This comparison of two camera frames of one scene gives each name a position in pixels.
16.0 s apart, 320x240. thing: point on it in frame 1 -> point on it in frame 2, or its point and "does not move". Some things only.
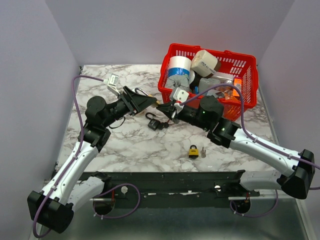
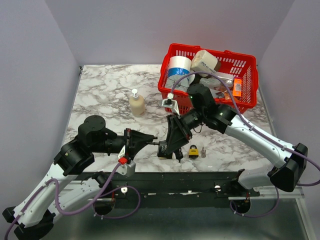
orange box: (238, 84) does not move
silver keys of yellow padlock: (203, 153) does not move
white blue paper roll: (179, 65) does not move
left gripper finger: (145, 105) -> (135, 144)
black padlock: (153, 124) -> (163, 151)
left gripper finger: (143, 97) -> (138, 138)
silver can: (229, 81) does not move
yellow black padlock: (193, 153) does not move
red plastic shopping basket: (243, 66) does not move
